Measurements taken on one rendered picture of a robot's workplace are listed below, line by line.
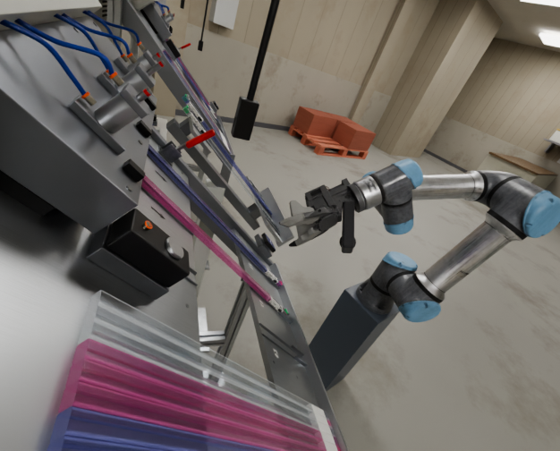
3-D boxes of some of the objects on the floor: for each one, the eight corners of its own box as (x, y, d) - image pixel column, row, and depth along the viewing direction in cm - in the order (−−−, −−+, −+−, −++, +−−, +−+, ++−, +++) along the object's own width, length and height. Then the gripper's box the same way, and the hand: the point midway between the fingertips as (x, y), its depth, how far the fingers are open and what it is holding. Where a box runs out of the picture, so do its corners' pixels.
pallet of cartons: (334, 139, 601) (343, 115, 575) (365, 159, 549) (378, 134, 523) (286, 132, 515) (296, 105, 489) (319, 156, 463) (332, 125, 437)
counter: (528, 207, 704) (558, 174, 658) (501, 216, 535) (538, 174, 489) (494, 189, 752) (519, 157, 706) (458, 191, 583) (489, 151, 537)
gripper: (345, 199, 80) (281, 229, 80) (349, 157, 62) (266, 195, 62) (360, 225, 76) (293, 256, 76) (369, 187, 58) (281, 227, 58)
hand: (284, 238), depth 68 cm, fingers open, 14 cm apart
